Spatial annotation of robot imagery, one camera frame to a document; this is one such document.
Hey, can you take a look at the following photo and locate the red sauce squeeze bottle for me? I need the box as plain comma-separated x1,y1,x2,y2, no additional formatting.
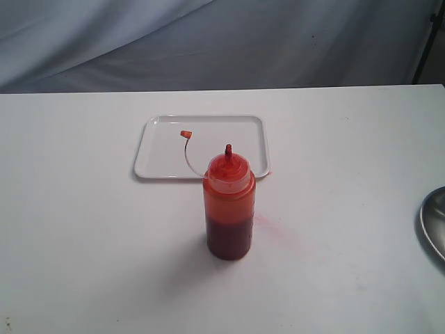
184,144,256,261

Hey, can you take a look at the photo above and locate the metal bowl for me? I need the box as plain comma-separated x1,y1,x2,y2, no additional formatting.
418,186,444,263

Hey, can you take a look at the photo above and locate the white rectangular plastic tray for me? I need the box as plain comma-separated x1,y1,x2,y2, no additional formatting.
133,115,270,180

